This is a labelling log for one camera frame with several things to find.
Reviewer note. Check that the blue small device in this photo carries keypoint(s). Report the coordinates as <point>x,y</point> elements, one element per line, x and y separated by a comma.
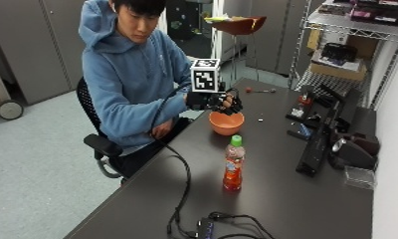
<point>305,130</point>

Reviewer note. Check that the cardboard box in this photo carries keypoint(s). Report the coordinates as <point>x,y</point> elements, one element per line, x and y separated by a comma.
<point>338,70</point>

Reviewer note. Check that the black keyboard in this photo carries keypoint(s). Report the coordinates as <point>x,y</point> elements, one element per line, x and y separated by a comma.
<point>318,142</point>

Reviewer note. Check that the orange bar stool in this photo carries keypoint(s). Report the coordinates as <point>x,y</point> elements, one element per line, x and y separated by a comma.
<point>241,26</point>

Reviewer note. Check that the orange bowl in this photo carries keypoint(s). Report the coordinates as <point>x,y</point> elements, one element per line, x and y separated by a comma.
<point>225,123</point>

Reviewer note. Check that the white earbud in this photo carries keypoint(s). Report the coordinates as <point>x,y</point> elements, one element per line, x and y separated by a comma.
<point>114,7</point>

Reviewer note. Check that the yellow cloth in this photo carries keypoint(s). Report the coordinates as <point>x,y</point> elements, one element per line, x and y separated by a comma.
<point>221,19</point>

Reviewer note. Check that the grey cabinet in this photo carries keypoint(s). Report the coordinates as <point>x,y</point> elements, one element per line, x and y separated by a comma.
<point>279,33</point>
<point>35,46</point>

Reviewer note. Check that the cart wheel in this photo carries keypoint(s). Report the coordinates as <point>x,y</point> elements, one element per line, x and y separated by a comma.
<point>10,110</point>

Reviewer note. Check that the black bag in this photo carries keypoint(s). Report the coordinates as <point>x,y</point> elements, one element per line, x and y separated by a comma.
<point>338,52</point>

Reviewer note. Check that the red drink bottle green cap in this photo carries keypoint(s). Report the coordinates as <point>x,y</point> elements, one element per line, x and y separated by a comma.
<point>233,166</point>

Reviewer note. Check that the small white part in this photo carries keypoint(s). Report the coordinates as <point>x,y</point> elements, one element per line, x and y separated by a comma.
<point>261,119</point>

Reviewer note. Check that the black office chair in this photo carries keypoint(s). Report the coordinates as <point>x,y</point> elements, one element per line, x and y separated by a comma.
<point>98,142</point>

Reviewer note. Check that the black round device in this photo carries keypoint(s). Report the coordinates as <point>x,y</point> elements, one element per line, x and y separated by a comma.
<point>353,153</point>

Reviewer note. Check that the black and red tool holder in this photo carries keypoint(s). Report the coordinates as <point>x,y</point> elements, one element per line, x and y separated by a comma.
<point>301,109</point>

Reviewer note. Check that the the person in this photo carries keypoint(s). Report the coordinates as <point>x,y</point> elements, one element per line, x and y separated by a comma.
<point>128,79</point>

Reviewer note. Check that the white marker cube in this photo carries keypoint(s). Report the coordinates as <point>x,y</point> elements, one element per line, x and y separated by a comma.
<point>205,78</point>

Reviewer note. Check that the clear plastic box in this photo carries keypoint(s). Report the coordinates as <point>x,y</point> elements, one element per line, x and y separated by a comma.
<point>360,177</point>

